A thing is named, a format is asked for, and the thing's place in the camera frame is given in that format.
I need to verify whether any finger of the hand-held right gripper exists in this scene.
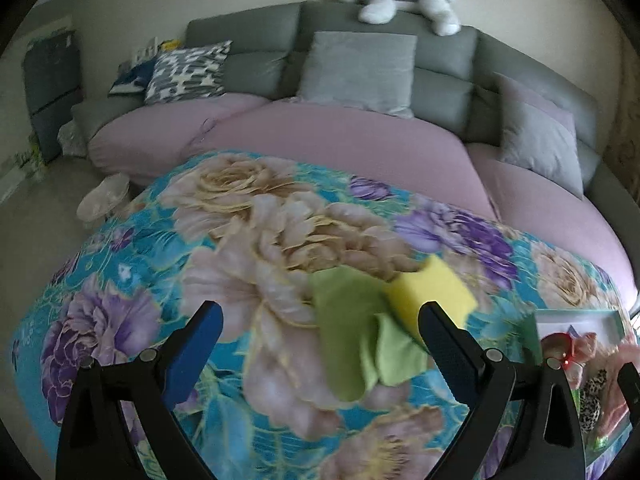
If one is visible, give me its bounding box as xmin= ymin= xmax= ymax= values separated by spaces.
xmin=617 ymin=364 xmax=640 ymax=403

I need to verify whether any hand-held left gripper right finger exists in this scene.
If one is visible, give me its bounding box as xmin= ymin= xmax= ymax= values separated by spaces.
xmin=417 ymin=301 xmax=586 ymax=480

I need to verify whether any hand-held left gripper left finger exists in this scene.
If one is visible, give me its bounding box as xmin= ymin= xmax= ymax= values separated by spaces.
xmin=56 ymin=301 xmax=224 ymax=480

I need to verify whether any pink and white striped cloth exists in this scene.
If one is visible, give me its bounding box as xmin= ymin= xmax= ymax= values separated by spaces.
xmin=600 ymin=340 xmax=640 ymax=436

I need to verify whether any leopard print scrunchie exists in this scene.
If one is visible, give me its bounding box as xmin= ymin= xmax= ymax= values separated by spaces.
xmin=577 ymin=370 xmax=609 ymax=432

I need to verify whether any yellow and green sponge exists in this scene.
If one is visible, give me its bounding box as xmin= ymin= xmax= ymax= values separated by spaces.
xmin=387 ymin=255 xmax=478 ymax=346

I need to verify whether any red tape roll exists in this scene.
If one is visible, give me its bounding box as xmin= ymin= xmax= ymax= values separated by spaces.
xmin=542 ymin=332 xmax=581 ymax=373

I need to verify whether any teal and white shallow box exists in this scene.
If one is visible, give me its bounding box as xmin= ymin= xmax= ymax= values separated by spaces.
xmin=520 ymin=309 xmax=640 ymax=463

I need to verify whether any light green cloth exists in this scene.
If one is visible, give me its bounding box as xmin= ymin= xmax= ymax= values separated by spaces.
xmin=307 ymin=266 xmax=431 ymax=403

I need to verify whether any blue floral blanket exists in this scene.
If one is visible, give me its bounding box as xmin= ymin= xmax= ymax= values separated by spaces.
xmin=10 ymin=149 xmax=640 ymax=480

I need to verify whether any beige patterned curtain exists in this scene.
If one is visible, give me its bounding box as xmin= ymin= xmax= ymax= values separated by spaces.
xmin=607 ymin=35 xmax=640 ymax=201

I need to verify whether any grey pillow with lilac edge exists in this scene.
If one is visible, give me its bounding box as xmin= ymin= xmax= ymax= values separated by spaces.
xmin=492 ymin=72 xmax=586 ymax=201

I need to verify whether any clear plastic bag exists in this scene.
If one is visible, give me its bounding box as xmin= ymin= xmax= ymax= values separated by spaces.
xmin=57 ymin=120 xmax=93 ymax=158

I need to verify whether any black and white patterned pillow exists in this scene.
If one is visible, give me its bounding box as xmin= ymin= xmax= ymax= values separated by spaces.
xmin=144 ymin=40 xmax=233 ymax=106

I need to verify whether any dark blue patterned pillow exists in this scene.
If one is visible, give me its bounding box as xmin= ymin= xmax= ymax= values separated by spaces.
xmin=107 ymin=57 xmax=156 ymax=97

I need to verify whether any grey throw pillow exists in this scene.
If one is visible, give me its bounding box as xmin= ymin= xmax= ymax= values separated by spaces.
xmin=296 ymin=31 xmax=418 ymax=120

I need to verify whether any dark grey cabinet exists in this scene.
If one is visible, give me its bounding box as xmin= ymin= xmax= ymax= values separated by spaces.
xmin=22 ymin=30 xmax=83 ymax=163

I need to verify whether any stack of books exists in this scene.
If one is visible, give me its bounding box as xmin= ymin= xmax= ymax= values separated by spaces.
xmin=120 ymin=37 xmax=182 ymax=68

